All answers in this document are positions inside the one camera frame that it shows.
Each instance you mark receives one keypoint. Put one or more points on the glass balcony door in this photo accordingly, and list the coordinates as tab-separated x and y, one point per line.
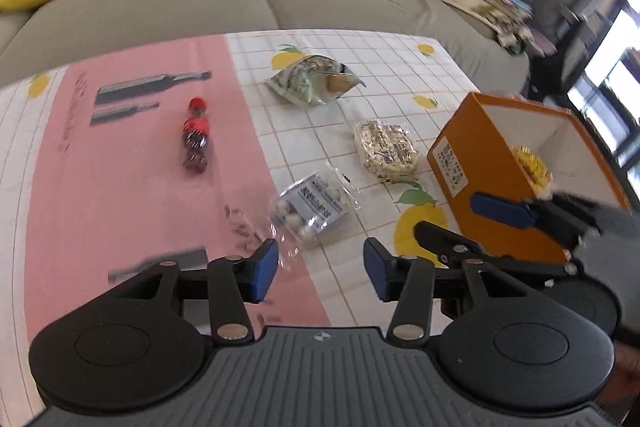
615	82

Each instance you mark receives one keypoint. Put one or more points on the grey office chair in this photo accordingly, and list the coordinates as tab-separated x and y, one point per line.
565	2

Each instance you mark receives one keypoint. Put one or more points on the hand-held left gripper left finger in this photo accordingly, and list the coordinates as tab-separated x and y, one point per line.
263	271

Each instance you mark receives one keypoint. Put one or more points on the clear packet with grey label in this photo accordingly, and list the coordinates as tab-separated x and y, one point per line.
315	202

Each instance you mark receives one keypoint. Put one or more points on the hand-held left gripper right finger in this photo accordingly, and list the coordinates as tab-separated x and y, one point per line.
377	269

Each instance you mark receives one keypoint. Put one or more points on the small bottle with red cap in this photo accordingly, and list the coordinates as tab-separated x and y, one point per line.
196	142

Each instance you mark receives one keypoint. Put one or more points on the beige fabric sofa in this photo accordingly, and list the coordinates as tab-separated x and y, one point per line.
350	2

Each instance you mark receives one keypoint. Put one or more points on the green and white snack packet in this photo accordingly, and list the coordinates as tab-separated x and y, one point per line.
305	82

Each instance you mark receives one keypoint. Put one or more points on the orange cardboard box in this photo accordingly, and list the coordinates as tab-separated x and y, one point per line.
500	142

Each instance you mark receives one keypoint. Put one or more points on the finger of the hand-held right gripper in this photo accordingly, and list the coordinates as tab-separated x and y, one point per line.
450	244
500	209

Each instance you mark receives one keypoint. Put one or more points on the clear packet of nuts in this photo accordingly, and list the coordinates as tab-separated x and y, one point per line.
385	149

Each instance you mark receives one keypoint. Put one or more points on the yellow snack packet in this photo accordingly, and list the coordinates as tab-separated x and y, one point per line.
532	167

